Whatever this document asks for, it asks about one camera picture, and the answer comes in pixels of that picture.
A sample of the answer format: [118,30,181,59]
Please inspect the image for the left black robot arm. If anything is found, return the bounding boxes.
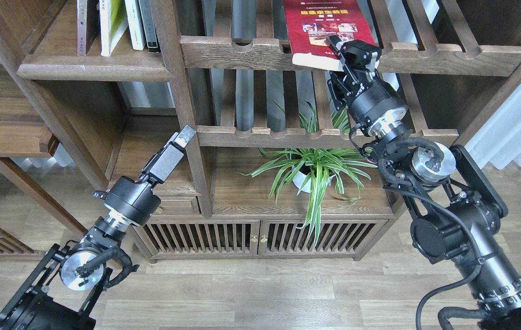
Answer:
[0,125,196,330]

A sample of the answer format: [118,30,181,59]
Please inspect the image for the red book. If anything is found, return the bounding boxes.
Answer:
[283,0,375,71]

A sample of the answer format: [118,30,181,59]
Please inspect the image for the white plant pot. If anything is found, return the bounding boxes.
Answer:
[292,165,335,195]

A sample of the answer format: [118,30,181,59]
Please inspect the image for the maroon book white characters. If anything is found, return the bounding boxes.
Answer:
[77,0,99,56]

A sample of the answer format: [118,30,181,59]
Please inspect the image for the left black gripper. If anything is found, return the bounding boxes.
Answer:
[93,125,196,226]

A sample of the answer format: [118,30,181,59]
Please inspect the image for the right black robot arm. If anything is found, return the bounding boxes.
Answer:
[326,35,521,330]

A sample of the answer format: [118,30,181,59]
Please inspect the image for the dark wooden bookshelf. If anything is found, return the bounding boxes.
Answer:
[0,0,521,270]

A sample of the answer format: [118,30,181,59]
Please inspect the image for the green spider plant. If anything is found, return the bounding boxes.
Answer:
[237,99,380,248]

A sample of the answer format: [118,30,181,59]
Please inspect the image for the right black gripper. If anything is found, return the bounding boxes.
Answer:
[326,35,410,138]

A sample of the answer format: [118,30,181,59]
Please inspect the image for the white upright book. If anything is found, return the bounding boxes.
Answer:
[125,0,146,50]

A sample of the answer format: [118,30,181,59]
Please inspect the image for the yellow green book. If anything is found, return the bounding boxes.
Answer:
[99,0,128,56]

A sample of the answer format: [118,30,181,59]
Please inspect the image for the dark green upright book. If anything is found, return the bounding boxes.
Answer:
[139,0,160,53]

